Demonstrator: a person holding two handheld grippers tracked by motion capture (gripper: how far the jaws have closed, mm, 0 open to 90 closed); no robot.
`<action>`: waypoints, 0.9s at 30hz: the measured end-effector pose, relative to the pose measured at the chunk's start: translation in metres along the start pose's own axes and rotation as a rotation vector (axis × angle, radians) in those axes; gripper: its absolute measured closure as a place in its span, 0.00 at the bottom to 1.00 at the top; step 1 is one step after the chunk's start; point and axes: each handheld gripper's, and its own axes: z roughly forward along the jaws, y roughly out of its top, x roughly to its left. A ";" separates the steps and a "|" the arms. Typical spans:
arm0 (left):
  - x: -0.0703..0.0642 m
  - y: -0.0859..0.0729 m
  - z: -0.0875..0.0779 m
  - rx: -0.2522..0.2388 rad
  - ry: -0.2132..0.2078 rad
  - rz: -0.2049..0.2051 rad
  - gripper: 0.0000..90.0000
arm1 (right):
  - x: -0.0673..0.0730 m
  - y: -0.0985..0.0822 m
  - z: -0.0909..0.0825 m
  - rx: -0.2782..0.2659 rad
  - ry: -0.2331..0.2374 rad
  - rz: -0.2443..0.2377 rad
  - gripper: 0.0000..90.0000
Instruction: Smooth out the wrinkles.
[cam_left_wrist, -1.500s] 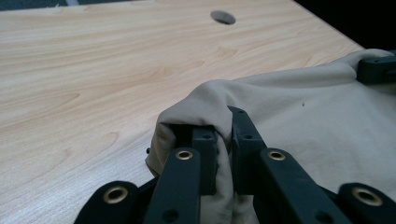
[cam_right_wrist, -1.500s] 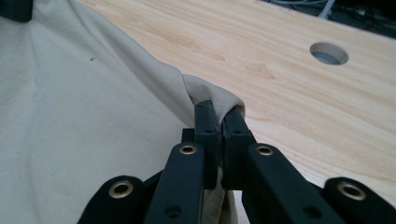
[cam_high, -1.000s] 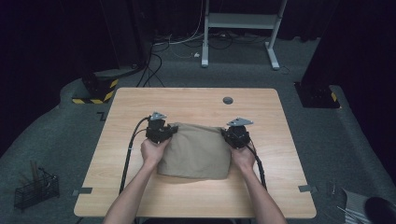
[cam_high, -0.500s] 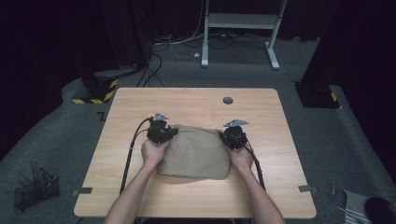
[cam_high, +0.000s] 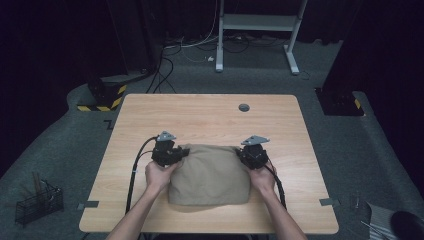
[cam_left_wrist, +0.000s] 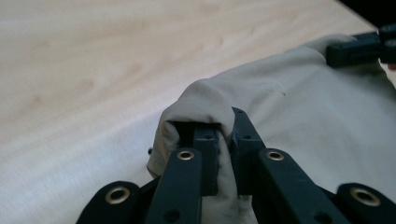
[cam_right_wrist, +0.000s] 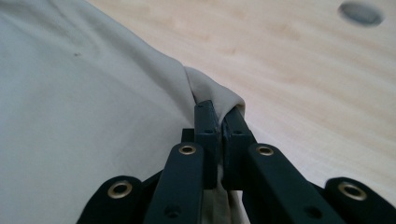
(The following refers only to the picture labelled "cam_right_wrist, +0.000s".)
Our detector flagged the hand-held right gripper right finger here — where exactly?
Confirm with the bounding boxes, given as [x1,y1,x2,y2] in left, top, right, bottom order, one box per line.
[221,105,344,224]

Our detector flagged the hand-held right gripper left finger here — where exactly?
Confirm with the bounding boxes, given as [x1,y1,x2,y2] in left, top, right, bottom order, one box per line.
[143,100,223,224]

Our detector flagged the khaki shorts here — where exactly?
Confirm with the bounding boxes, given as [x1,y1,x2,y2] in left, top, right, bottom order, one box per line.
[0,0,248,224]

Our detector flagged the grey table grommet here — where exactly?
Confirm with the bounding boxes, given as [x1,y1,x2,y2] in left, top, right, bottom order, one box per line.
[337,1,385,28]

